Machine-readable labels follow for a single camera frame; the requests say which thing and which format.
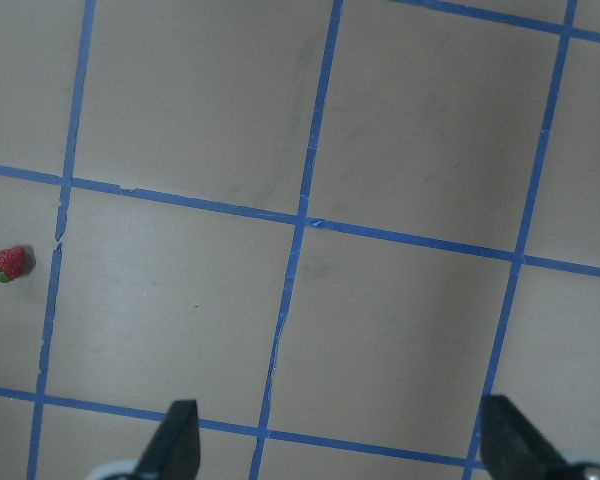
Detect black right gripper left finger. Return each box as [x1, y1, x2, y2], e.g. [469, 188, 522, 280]
[134, 400, 201, 480]

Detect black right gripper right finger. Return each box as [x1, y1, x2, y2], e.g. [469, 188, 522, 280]
[479, 395, 570, 480]

